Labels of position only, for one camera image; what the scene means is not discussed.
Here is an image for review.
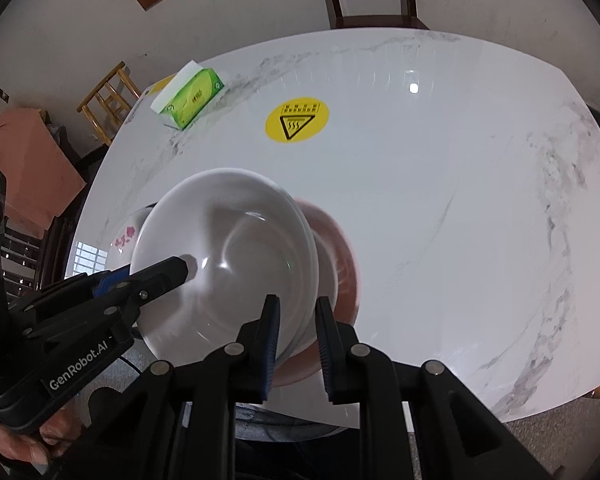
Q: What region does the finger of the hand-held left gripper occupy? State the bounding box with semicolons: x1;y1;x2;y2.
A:
22;255;191;357
10;267;132;312

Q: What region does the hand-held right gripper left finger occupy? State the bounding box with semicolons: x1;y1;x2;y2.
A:
75;294;282;480

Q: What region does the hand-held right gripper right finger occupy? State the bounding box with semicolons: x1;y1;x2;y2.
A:
315;296;561;480

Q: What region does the white dish with pink flower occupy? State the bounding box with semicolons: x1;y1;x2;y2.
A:
110;202;158;272

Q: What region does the white bowl with pink base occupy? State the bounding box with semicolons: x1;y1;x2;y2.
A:
130;169;362;388

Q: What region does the person's left hand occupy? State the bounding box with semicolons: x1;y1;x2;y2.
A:
0;400;89;462

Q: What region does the dark wooden furniture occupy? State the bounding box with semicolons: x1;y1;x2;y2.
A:
5;212;83;292

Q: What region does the pink board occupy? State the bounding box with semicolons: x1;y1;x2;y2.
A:
0;107;88;231

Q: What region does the bamboo chair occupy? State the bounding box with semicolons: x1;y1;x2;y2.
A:
76;61;142;147

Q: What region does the green tissue pack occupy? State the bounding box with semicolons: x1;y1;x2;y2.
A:
150;60;226;132

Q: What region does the yellow rectangular table label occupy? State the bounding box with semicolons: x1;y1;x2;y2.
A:
145;74;178;97

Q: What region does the round yellow warning sticker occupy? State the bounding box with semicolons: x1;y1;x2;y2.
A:
265;100;329;144

